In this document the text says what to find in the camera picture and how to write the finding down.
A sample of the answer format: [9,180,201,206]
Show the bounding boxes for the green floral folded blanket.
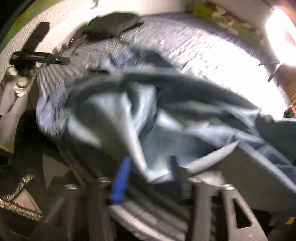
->
[192,1,266,46]

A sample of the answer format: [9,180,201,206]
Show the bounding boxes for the blue denim jeans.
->
[36,45,296,212]

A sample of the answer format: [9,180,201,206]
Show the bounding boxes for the striped blue white bedsheet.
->
[38,13,295,240]

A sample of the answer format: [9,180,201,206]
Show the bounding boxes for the bright round lamp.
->
[265,8,295,67]

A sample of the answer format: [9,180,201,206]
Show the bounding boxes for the folded dark grey garment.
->
[82,12,144,40]

